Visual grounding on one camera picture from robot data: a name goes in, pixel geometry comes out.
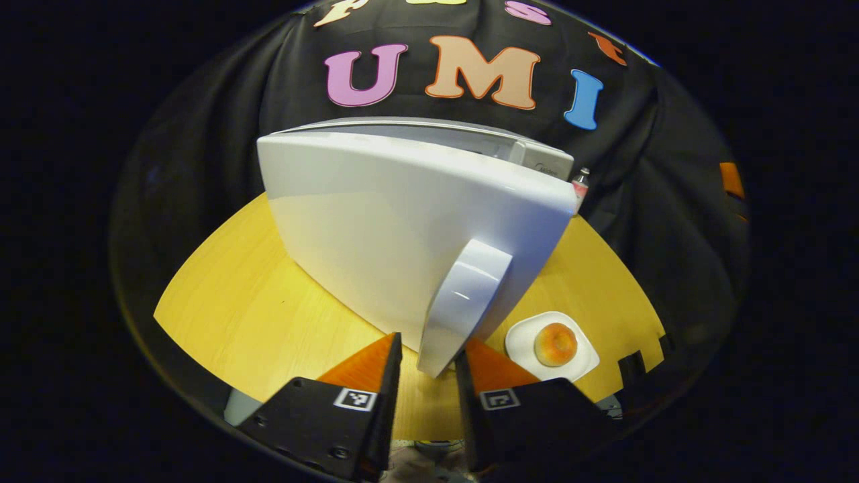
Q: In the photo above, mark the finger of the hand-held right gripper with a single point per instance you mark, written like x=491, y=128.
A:
x=731, y=181

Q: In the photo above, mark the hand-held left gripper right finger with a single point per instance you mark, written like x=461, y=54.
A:
x=466, y=416

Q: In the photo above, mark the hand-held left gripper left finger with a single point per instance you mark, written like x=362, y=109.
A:
x=386, y=416

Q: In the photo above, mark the round golden bread bun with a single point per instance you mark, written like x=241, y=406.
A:
x=556, y=344

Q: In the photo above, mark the white microwave oven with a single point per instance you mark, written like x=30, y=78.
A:
x=376, y=221

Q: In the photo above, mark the white square plate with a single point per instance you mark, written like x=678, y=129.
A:
x=520, y=342

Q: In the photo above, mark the small pink label bottle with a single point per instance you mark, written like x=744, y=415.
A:
x=581, y=191

